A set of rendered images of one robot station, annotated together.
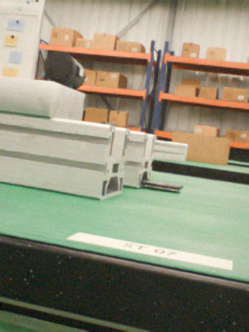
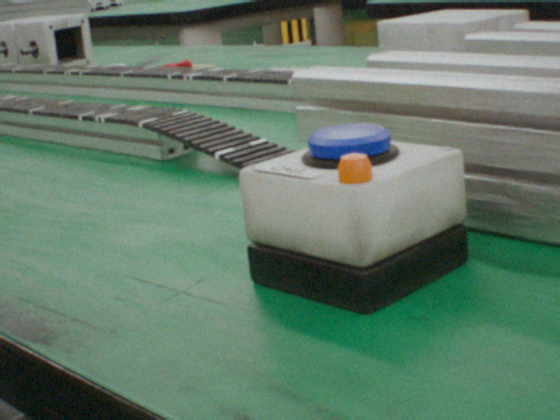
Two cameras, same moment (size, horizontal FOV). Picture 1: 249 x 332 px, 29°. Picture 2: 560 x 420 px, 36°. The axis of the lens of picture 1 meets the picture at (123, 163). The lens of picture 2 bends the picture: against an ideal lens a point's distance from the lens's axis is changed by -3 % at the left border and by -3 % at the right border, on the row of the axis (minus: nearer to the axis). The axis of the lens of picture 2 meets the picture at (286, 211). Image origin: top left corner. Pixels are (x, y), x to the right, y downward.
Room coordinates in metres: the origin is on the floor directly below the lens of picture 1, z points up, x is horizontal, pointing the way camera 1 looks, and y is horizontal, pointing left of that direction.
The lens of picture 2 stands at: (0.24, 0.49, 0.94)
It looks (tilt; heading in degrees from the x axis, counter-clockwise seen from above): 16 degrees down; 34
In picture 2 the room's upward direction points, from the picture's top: 6 degrees counter-clockwise
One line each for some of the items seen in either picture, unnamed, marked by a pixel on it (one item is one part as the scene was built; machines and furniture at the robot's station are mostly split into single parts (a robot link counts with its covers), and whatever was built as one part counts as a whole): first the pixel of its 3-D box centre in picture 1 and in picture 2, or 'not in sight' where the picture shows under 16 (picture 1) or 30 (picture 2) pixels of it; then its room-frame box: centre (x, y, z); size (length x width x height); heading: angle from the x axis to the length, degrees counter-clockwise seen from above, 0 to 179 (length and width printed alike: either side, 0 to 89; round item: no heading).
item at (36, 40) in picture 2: not in sight; (48, 46); (1.30, 1.66, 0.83); 0.11 x 0.10 x 0.10; 170
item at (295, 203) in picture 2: not in sight; (366, 209); (0.62, 0.70, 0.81); 0.10 x 0.08 x 0.06; 166
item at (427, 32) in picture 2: not in sight; (449, 72); (0.95, 0.79, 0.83); 0.12 x 0.09 x 0.10; 166
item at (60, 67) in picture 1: (64, 112); not in sight; (0.99, 0.14, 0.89); 0.20 x 0.08 x 0.22; 175
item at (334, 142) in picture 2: not in sight; (350, 149); (0.61, 0.70, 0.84); 0.04 x 0.04 x 0.02
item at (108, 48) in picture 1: (90, 101); not in sight; (10.93, 0.94, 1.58); 2.83 x 0.98 x 3.15; 77
